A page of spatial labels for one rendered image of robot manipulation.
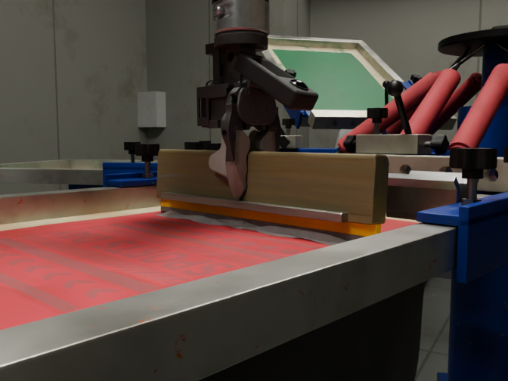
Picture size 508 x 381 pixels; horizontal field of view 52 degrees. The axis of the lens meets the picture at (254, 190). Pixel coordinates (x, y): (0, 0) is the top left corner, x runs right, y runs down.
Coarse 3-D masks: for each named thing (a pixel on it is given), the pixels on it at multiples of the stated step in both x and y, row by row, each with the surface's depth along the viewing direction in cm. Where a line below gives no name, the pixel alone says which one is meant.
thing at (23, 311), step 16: (384, 224) 72; (400, 224) 72; (304, 240) 60; (224, 272) 46; (0, 288) 41; (160, 288) 41; (0, 304) 37; (16, 304) 37; (32, 304) 37; (96, 304) 37; (0, 320) 34; (16, 320) 34; (32, 320) 34
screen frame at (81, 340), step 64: (64, 192) 78; (128, 192) 85; (320, 256) 36; (384, 256) 38; (448, 256) 46; (64, 320) 23; (128, 320) 23; (192, 320) 25; (256, 320) 28; (320, 320) 33
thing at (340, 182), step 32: (160, 160) 80; (192, 160) 75; (256, 160) 66; (288, 160) 63; (320, 160) 60; (352, 160) 57; (384, 160) 56; (160, 192) 80; (192, 192) 75; (224, 192) 71; (256, 192) 66; (288, 192) 63; (320, 192) 60; (352, 192) 57; (384, 192) 57
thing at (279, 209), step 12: (168, 192) 78; (204, 204) 71; (216, 204) 70; (228, 204) 68; (240, 204) 67; (252, 204) 65; (264, 204) 64; (300, 216) 60; (312, 216) 59; (324, 216) 58; (336, 216) 57
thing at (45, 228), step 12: (120, 216) 78; (132, 216) 78; (144, 216) 78; (156, 216) 78; (24, 228) 68; (36, 228) 68; (48, 228) 68; (60, 228) 68; (72, 228) 68; (228, 228) 68
